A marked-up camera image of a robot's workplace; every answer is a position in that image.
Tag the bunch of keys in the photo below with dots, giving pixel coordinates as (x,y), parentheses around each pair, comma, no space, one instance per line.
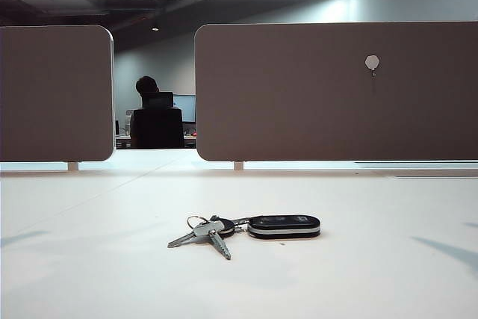
(276,225)

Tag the left grey desk divider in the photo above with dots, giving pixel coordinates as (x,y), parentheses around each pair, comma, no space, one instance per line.
(52,95)

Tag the black office chair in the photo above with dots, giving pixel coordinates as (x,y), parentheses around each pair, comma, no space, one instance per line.
(157,128)

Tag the computer monitor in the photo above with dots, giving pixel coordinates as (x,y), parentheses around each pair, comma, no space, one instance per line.
(185,108)

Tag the small white wall hook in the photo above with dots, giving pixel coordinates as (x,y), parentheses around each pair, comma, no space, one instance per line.
(372,62)

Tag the grey desk divider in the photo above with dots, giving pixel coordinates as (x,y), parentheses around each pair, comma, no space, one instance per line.
(52,95)
(298,110)

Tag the seated person in background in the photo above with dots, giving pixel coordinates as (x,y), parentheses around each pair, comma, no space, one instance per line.
(146,84)

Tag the right grey desk divider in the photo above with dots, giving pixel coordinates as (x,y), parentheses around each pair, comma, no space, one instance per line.
(298,110)

